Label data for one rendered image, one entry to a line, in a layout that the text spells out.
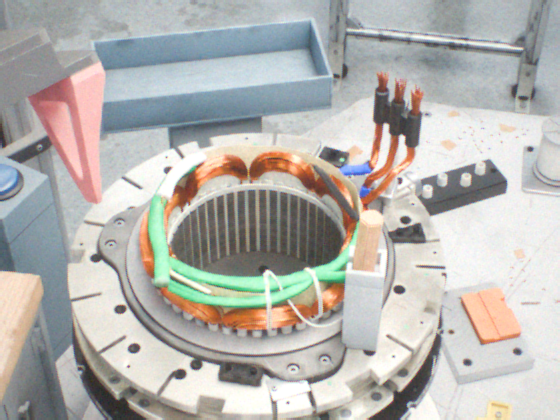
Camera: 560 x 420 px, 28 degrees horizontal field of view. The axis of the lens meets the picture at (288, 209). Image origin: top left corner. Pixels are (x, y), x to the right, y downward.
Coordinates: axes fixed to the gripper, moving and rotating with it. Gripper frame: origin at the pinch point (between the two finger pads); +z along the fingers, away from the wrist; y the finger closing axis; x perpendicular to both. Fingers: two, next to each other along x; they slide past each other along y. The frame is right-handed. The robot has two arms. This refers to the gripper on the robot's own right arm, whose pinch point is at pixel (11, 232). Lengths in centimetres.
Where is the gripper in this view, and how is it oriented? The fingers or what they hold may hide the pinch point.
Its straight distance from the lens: 59.3
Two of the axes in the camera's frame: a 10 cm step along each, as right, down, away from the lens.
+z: 3.3, 8.7, 3.6
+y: 7.3, -4.8, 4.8
